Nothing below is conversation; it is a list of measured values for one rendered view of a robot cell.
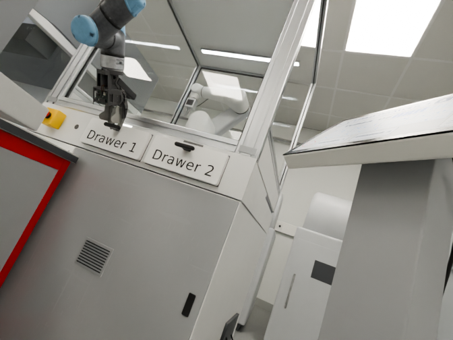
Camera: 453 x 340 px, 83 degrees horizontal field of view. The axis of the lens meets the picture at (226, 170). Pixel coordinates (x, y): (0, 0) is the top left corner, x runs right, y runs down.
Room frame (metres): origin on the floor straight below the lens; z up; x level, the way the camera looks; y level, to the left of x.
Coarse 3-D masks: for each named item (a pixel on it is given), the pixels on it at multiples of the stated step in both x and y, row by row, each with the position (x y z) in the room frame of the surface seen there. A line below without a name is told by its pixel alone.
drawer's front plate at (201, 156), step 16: (160, 144) 0.89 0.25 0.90; (192, 144) 0.85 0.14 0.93; (144, 160) 0.90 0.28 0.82; (160, 160) 0.88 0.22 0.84; (176, 160) 0.86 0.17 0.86; (192, 160) 0.84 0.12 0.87; (208, 160) 0.82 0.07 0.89; (224, 160) 0.80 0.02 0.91; (192, 176) 0.83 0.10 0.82; (208, 176) 0.81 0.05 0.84
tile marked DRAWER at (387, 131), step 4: (392, 128) 0.49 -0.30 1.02; (396, 128) 0.47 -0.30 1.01; (368, 132) 0.54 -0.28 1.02; (372, 132) 0.52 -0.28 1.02; (376, 132) 0.51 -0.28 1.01; (380, 132) 0.50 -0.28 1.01; (384, 132) 0.49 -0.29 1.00; (388, 132) 0.47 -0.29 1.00; (356, 136) 0.55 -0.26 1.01; (360, 136) 0.54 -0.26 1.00; (364, 136) 0.52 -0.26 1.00; (368, 136) 0.51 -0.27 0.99; (372, 136) 0.50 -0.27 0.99; (348, 140) 0.55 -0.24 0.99
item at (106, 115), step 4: (104, 108) 0.89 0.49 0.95; (108, 108) 0.90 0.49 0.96; (112, 108) 0.90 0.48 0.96; (104, 112) 0.90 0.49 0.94; (108, 112) 0.91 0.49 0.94; (112, 112) 0.91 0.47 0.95; (100, 116) 0.90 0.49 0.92; (104, 116) 0.91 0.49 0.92; (108, 116) 0.92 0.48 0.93; (108, 120) 0.93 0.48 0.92
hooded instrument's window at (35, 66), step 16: (16, 32) 1.19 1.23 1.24; (32, 32) 1.24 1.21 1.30; (16, 48) 1.22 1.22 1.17; (32, 48) 1.28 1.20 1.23; (48, 48) 1.33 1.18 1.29; (0, 64) 1.21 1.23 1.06; (16, 64) 1.26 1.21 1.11; (32, 64) 1.32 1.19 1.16; (48, 64) 1.37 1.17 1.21; (64, 64) 1.44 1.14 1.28; (16, 80) 1.30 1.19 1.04; (32, 80) 1.36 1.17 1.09; (48, 80) 1.42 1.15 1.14; (32, 96) 1.40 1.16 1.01
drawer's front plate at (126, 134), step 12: (96, 120) 0.99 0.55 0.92; (84, 132) 1.00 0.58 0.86; (96, 132) 0.98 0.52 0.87; (108, 132) 0.97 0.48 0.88; (120, 132) 0.95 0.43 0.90; (132, 132) 0.93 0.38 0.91; (144, 132) 0.91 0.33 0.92; (96, 144) 0.97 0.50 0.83; (108, 144) 0.96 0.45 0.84; (120, 144) 0.94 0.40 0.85; (132, 144) 0.92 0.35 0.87; (144, 144) 0.91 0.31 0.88; (132, 156) 0.92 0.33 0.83
